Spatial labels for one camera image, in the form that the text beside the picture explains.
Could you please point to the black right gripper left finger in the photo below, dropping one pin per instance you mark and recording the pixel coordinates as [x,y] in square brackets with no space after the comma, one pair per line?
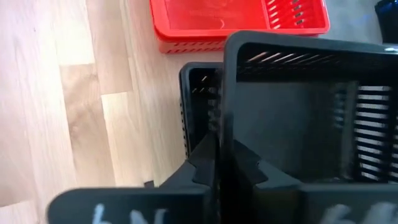
[140,205]

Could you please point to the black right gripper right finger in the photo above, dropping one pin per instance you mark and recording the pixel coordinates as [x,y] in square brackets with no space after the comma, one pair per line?
[326,202]

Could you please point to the black plastic basket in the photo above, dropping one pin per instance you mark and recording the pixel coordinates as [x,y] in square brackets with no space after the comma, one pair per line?
[199,102]
[280,124]

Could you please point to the red plastic basket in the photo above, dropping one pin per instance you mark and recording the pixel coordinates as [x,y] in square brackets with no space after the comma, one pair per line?
[211,15]
[186,46]

